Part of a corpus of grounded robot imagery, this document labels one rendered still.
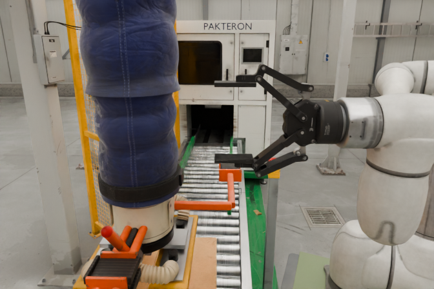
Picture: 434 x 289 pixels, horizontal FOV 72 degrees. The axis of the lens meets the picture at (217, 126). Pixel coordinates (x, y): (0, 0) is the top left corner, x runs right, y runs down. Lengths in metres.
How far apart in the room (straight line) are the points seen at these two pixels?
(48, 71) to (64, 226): 1.11
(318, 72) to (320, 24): 1.48
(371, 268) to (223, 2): 9.42
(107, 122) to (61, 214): 1.78
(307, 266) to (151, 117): 0.93
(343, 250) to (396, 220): 0.55
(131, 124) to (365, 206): 0.52
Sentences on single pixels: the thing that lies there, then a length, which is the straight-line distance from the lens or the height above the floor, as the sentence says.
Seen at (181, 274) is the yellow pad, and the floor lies 1.13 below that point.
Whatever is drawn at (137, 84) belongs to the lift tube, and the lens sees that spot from 0.71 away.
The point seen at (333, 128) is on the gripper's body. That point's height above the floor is 1.58.
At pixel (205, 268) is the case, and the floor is 0.94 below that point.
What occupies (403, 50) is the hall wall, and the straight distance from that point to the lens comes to 11.50.
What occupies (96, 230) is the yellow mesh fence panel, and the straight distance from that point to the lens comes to 3.15.
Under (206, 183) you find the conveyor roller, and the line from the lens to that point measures 2.71.
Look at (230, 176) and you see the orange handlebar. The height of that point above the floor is 1.25.
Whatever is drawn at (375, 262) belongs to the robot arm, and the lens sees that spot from 1.17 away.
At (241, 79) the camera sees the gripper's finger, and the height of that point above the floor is 1.66.
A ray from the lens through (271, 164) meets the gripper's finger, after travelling 0.56.
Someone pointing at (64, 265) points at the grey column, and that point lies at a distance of 2.75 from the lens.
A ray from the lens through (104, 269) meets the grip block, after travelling 0.75.
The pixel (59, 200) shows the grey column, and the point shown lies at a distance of 2.45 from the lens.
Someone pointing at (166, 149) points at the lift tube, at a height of 1.45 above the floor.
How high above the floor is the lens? 1.71
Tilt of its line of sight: 15 degrees down
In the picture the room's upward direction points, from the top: straight up
